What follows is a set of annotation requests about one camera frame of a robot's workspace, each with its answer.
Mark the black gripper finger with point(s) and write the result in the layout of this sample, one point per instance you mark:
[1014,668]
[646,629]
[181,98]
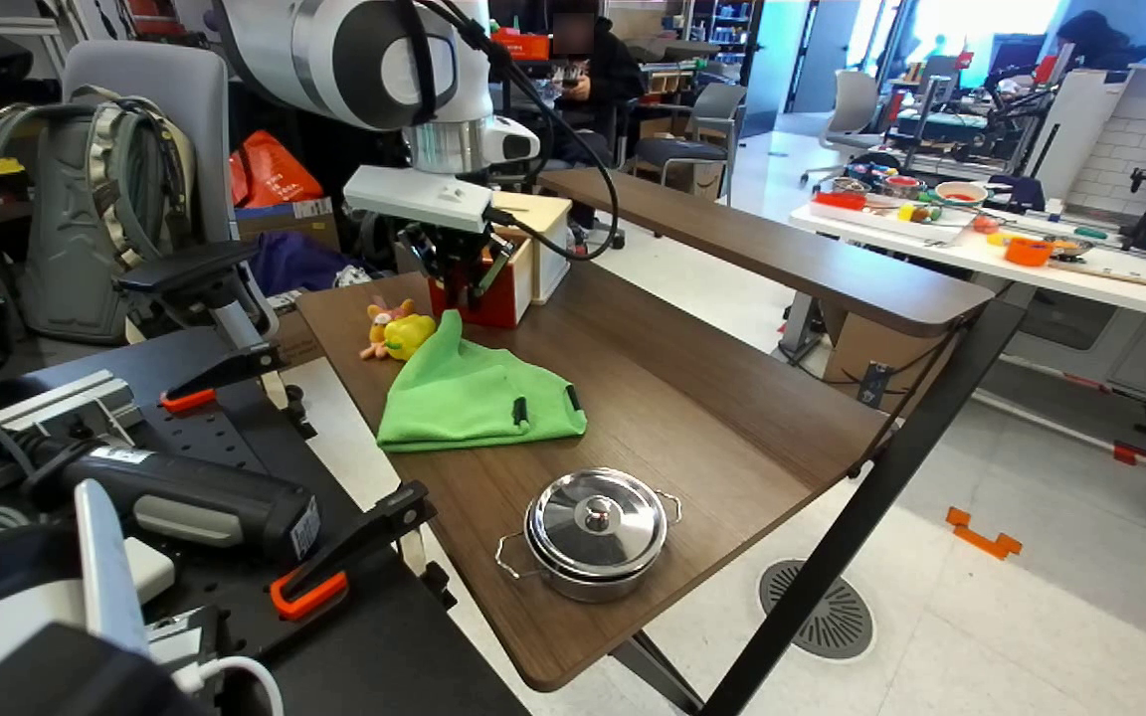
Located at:
[460,292]

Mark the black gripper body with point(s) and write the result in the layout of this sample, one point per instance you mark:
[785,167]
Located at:
[449,252]

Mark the orange drawer with knob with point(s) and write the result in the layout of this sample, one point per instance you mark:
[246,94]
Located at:
[501,292]

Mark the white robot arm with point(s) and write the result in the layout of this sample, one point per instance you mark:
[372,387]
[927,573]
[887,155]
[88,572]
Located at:
[413,70]

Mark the cream wooden drawer box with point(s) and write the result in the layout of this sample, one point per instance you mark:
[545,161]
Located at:
[542,223]

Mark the yellow plush toy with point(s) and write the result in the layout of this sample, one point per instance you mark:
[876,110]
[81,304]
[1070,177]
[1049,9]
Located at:
[394,333]

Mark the green cloth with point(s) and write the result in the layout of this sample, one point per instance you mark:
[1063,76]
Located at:
[465,395]

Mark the orange bag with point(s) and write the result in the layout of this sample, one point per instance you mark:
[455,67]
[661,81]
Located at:
[264,174]

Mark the orange bin on desk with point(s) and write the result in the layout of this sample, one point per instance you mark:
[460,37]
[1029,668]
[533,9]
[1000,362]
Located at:
[521,45]

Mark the person in black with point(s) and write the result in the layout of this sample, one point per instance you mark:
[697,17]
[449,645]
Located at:
[594,86]

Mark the black orange clamp rear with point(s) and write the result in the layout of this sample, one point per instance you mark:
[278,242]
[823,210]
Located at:
[203,387]

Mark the black orange clamp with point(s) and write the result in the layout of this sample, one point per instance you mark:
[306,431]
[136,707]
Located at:
[203,387]
[325,578]

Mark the stainless steel lidded pot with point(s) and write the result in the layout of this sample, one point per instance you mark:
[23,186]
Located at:
[590,536]

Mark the grey office chair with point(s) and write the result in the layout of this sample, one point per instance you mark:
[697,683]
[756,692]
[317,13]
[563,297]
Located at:
[209,272]

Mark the black orange clamp front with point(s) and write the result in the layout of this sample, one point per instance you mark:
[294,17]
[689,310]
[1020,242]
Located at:
[325,578]

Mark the grey backpack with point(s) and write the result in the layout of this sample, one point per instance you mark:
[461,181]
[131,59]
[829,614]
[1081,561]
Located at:
[107,187]

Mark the black handheld device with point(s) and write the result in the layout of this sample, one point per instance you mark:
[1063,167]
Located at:
[184,499]

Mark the cardboard box under table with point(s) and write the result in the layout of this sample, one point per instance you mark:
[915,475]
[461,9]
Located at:
[871,361]

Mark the round floor drain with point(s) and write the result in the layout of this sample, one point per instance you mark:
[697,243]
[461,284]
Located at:
[837,625]

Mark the white work table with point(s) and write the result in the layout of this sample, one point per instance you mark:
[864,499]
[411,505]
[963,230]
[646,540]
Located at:
[1010,252]

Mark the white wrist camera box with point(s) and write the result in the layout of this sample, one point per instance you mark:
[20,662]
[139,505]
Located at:
[419,198]

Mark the black table leg frame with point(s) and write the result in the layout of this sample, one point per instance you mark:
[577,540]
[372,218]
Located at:
[895,462]

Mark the orange floor bracket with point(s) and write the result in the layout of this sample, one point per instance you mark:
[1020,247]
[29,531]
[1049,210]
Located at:
[994,548]

